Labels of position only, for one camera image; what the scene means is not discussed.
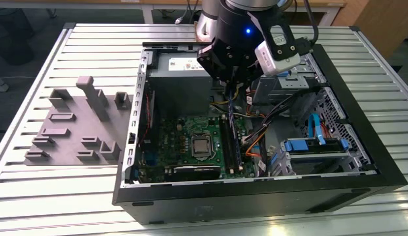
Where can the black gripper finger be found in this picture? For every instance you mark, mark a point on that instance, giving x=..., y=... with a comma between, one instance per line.
x=211, y=61
x=247, y=72

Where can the blue RAM stick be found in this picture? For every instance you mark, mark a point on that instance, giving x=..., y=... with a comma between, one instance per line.
x=231, y=105

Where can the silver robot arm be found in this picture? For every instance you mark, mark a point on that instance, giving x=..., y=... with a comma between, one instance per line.
x=204, y=27

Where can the black RAM slot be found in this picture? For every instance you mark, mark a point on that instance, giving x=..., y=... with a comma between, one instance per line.
x=224, y=145

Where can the blue drive bay latch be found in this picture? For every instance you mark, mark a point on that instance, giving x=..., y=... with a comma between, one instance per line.
x=285, y=73

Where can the metal drive cage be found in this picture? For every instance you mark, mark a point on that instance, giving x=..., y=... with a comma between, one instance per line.
x=295, y=83

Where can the grey power supply unit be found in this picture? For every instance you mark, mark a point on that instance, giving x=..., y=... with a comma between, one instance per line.
x=176, y=93

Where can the CPU socket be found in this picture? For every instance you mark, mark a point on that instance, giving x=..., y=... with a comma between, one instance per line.
x=200, y=134

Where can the silver CPU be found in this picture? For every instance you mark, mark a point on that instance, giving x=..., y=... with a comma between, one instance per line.
x=199, y=146

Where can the hard disk in blue carrier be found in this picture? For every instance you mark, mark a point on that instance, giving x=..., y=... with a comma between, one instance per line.
x=298, y=146

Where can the green motherboard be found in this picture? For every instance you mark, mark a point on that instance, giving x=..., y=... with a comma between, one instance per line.
x=176, y=147

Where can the silver disk bay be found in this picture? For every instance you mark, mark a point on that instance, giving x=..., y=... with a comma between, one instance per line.
x=321, y=157

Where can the black graphics card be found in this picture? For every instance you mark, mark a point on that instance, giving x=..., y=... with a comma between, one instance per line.
x=194, y=170

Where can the wooden cabinet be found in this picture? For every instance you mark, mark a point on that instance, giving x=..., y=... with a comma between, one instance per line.
x=383, y=22

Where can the grey parts rack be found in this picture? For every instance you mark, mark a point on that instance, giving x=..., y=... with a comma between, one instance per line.
x=75, y=123

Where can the black PC case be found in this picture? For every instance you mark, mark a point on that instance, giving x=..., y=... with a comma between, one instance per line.
x=255, y=196

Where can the black office chair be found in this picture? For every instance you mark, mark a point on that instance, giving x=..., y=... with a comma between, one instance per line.
x=12, y=37

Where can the black camera bracket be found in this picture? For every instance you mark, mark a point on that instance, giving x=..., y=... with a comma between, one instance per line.
x=260, y=24

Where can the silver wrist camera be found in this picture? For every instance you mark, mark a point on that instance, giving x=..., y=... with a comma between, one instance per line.
x=278, y=66

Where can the white frame desk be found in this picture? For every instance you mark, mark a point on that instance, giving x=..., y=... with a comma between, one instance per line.
x=333, y=14

